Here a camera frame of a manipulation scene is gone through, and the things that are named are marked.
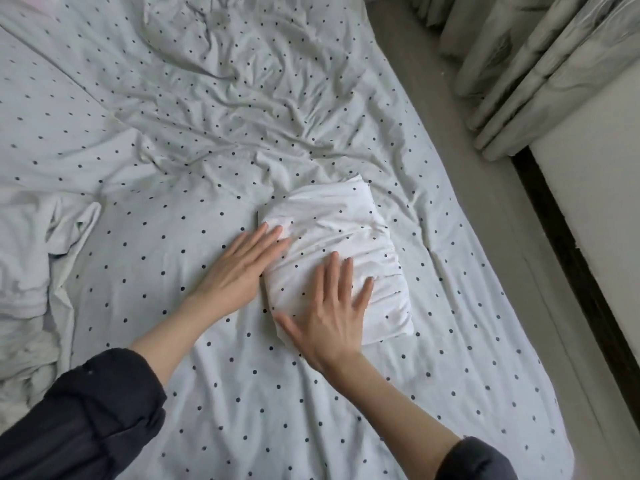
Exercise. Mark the white polka dot pants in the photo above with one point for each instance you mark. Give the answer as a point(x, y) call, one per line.
point(340, 225)

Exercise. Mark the person's right forearm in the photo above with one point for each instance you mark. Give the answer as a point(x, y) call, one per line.
point(400, 425)

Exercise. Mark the person's left hand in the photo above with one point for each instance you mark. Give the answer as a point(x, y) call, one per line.
point(240, 275)

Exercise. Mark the cream white jacket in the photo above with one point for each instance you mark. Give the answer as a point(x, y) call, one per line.
point(35, 265)

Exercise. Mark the white dotted bed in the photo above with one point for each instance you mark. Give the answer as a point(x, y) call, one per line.
point(200, 115)

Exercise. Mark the person's right hand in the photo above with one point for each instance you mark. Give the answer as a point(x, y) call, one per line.
point(330, 330)

